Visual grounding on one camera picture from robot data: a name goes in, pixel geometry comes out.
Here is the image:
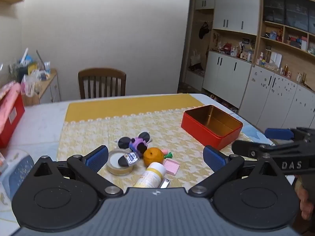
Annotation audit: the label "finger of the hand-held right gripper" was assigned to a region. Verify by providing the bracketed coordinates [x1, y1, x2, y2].
[232, 140, 315, 159]
[265, 127, 315, 143]

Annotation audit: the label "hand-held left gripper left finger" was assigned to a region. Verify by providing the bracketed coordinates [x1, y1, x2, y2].
[33, 145, 124, 199]

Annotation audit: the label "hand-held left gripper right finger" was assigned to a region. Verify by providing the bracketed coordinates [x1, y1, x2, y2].
[188, 145, 280, 199]

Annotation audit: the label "clear tape roll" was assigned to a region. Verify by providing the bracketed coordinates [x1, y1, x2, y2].
[106, 148, 135, 176]

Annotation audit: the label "small blue white tube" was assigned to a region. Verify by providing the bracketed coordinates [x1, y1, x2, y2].
[118, 152, 139, 168]

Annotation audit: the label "red metal tin box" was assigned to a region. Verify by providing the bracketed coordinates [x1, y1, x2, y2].
[181, 104, 244, 151]

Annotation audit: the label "purple toy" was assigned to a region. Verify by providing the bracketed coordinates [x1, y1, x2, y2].
[128, 138, 147, 156]

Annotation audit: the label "pink ridged card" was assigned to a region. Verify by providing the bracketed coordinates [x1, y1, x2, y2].
[162, 159, 181, 176]

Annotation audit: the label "white round sunglasses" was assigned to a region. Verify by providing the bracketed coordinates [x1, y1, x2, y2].
[118, 131, 153, 150]

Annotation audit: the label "orange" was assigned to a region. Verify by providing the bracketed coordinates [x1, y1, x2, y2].
[143, 147, 164, 167]

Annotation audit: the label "white yellow lotion bottle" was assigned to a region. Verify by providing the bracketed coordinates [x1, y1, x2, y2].
[133, 162, 167, 188]

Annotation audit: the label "person's right hand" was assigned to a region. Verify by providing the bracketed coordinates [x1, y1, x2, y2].
[295, 177, 310, 221]

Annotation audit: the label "light blue wave mat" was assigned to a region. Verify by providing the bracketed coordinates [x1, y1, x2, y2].
[242, 124, 273, 145]

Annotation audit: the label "yellow patterned tablecloth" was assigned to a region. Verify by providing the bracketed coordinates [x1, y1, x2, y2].
[56, 93, 249, 190]

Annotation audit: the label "white standing board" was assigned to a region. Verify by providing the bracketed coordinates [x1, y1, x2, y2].
[271, 52, 282, 68]

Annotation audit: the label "dark blue speckled mat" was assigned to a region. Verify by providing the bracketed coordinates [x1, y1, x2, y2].
[0, 149, 35, 202]

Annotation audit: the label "brown wooden chair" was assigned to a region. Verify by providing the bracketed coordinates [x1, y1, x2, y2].
[78, 68, 127, 99]

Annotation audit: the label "white side cabinet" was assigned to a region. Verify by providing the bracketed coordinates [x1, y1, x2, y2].
[25, 69, 61, 104]

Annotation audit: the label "small wooden crate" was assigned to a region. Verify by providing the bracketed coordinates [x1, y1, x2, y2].
[22, 93, 40, 106]

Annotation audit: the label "red storage box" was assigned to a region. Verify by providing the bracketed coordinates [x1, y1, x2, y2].
[0, 92, 25, 149]

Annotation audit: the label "clear plastic bag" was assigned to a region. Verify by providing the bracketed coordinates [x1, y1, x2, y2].
[21, 74, 42, 96]

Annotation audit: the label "white tote bag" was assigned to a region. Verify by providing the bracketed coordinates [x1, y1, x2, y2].
[190, 50, 203, 67]

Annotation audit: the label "yellow dark lunch bag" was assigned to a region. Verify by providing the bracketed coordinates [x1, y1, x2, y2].
[18, 59, 39, 79]

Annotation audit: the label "black hanging bag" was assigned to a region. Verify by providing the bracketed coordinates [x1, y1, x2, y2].
[199, 22, 210, 39]

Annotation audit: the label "white wooden wall cabinet unit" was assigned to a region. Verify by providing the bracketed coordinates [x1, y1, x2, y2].
[183, 0, 315, 138]

